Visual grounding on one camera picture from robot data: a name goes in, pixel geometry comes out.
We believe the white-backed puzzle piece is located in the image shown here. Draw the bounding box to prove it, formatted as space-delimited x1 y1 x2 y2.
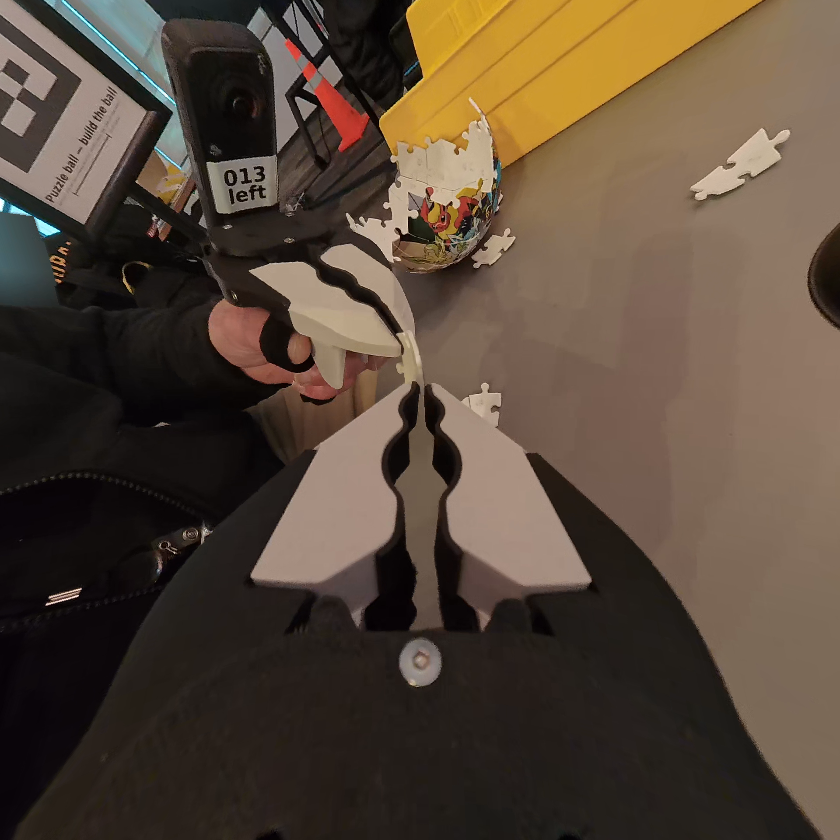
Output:
459 382 503 427
471 227 517 270
689 128 791 201
395 330 426 395

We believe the orange striped traffic cone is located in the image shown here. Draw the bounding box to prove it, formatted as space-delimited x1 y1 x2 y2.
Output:
283 38 370 153

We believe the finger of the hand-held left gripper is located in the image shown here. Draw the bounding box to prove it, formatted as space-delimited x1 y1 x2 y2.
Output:
320 243 417 333
249 260 404 360

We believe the colourful puzzle ball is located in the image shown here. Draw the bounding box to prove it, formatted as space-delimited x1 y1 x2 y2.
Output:
346 98 505 273

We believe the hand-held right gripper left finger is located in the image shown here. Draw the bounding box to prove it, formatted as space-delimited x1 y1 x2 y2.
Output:
250 382 422 630

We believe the framed black and white sign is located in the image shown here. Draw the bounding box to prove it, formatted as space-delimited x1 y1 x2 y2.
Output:
0 0 173 240

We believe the yellow plastic bin stack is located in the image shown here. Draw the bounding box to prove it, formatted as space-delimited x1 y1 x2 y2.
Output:
379 0 765 165

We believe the person's left hand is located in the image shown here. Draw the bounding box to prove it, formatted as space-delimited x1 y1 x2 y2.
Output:
208 303 388 401

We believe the black round stand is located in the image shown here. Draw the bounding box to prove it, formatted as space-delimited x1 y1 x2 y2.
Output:
807 223 840 329

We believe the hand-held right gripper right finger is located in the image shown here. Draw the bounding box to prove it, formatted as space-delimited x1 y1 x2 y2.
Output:
425 384 593 629

